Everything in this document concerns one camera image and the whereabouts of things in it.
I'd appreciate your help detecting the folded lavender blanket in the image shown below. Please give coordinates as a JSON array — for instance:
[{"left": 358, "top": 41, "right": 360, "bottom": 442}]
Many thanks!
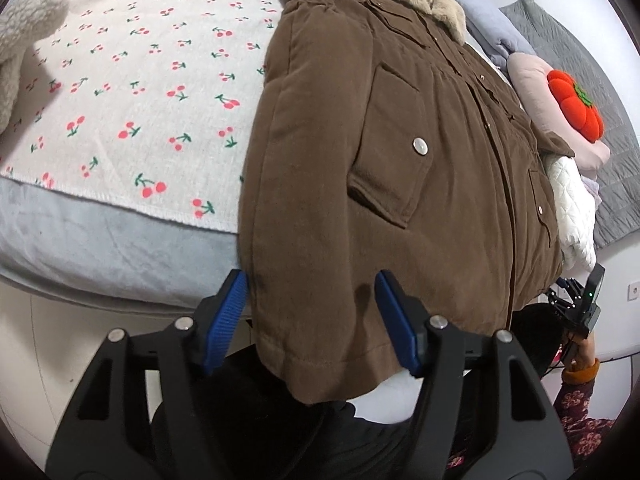
[{"left": 456, "top": 0, "right": 536, "bottom": 72}]

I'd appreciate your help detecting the cherry print bed cover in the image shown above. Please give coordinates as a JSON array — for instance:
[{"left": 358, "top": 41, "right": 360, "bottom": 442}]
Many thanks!
[{"left": 1, "top": 0, "right": 286, "bottom": 233}]

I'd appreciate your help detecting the cream fleece garment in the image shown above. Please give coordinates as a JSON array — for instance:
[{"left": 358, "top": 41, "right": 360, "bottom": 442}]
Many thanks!
[{"left": 1, "top": 0, "right": 70, "bottom": 132}]

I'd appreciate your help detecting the white quilted folded garment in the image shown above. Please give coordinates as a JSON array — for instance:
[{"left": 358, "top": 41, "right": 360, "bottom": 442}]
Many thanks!
[{"left": 542, "top": 154, "right": 597, "bottom": 271}]

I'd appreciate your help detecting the pink pillow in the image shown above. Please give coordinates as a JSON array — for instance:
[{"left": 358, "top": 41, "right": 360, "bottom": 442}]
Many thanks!
[{"left": 506, "top": 52, "right": 611, "bottom": 177}]

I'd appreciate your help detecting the grey quilted headboard cover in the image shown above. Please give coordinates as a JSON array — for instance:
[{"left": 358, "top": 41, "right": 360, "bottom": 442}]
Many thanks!
[{"left": 502, "top": 0, "right": 639, "bottom": 248}]

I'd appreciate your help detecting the brown coat with fur collar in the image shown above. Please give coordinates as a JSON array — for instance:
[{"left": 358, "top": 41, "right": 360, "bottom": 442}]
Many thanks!
[{"left": 240, "top": 0, "right": 570, "bottom": 404}]

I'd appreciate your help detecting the person's right hand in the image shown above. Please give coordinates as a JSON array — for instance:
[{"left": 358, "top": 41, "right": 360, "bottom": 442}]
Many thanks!
[{"left": 565, "top": 332, "right": 597, "bottom": 372}]

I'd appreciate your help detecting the light blue bed sheet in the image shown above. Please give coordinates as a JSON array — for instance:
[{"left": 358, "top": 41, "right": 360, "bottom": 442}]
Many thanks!
[{"left": 1, "top": 179, "right": 240, "bottom": 312}]

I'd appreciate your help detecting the red pumpkin plush cushion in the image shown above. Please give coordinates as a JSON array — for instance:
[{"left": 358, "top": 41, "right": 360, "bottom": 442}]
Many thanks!
[{"left": 547, "top": 70, "right": 604, "bottom": 143}]

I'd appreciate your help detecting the floral red sleeve forearm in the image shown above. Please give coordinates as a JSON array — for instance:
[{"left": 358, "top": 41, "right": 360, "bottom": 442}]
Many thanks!
[{"left": 553, "top": 360, "right": 615, "bottom": 469}]

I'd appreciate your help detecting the white wall socket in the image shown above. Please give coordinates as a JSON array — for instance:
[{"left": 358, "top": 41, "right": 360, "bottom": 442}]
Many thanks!
[{"left": 627, "top": 281, "right": 640, "bottom": 301}]

